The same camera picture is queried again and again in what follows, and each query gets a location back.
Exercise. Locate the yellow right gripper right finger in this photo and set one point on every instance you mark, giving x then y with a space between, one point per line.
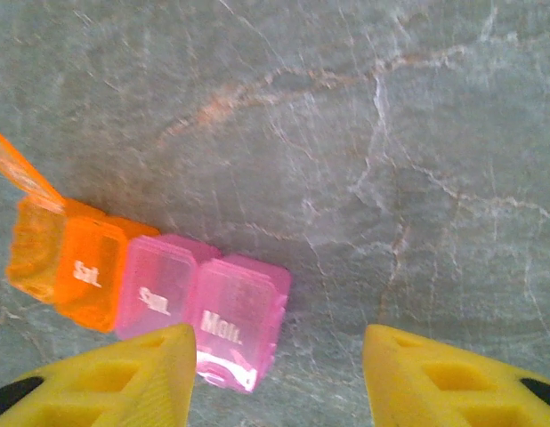
435 382

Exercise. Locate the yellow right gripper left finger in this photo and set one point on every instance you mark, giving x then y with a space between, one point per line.
123 387

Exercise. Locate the orange and pink pill organizer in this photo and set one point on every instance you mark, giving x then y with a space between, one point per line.
168 284

